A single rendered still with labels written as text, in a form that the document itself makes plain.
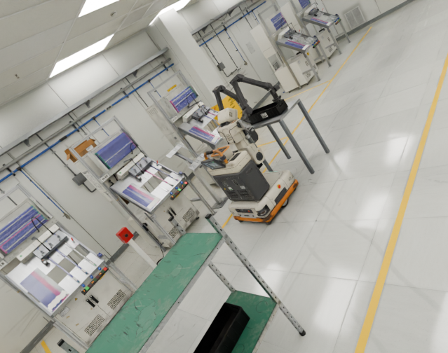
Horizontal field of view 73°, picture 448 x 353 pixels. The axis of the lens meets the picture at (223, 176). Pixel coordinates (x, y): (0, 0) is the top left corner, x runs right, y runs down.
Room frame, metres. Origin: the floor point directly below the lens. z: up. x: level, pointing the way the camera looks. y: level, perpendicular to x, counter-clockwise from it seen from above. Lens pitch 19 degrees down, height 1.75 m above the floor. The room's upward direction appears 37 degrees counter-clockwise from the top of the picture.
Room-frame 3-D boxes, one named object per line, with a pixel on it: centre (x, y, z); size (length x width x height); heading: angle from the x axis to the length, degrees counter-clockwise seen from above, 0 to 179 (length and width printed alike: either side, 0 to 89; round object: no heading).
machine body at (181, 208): (4.35, 1.09, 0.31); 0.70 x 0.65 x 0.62; 126
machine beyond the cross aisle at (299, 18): (8.13, -4.14, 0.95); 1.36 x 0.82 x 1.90; 36
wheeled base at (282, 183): (3.29, -0.23, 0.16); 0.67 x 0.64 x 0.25; 119
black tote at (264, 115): (3.65, -0.88, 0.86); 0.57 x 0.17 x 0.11; 29
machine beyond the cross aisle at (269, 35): (7.30, -2.95, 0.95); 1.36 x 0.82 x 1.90; 36
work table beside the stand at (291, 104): (3.67, -0.91, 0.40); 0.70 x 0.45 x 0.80; 29
